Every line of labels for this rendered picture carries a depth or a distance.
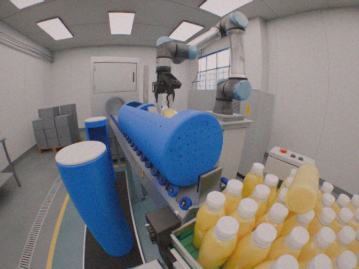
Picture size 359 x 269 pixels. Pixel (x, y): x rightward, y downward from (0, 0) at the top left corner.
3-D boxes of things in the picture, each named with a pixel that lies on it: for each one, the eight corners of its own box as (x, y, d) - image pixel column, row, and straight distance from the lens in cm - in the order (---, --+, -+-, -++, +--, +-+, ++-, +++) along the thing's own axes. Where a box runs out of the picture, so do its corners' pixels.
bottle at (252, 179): (231, 207, 54) (243, 168, 44) (240, 199, 59) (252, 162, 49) (245, 217, 53) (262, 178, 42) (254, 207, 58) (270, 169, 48)
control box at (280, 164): (270, 164, 71) (275, 145, 67) (306, 180, 70) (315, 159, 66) (263, 172, 62) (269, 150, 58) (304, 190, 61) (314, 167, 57)
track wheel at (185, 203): (186, 194, 45) (182, 193, 44) (195, 202, 43) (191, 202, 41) (179, 204, 47) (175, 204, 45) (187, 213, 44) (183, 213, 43)
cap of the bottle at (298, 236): (306, 236, 32) (311, 230, 31) (301, 251, 30) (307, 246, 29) (290, 228, 31) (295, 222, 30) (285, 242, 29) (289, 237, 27)
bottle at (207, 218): (194, 229, 46) (202, 189, 32) (216, 234, 46) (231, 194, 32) (188, 247, 42) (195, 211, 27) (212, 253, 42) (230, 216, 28)
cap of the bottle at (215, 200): (207, 195, 31) (208, 189, 30) (224, 198, 31) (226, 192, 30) (204, 207, 28) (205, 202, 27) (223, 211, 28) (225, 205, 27)
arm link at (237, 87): (236, 99, 91) (234, 21, 102) (252, 101, 80) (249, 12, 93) (222, 99, 84) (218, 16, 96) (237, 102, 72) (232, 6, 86)
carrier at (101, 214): (136, 254, 124) (132, 227, 138) (101, 164, 57) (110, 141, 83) (102, 257, 131) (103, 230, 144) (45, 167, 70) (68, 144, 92)
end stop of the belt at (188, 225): (250, 182, 62) (251, 176, 60) (251, 182, 61) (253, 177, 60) (171, 236, 38) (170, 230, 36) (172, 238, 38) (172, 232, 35)
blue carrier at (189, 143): (148, 127, 130) (145, 99, 125) (221, 169, 63) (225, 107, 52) (121, 135, 124) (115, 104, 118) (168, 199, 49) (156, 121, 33)
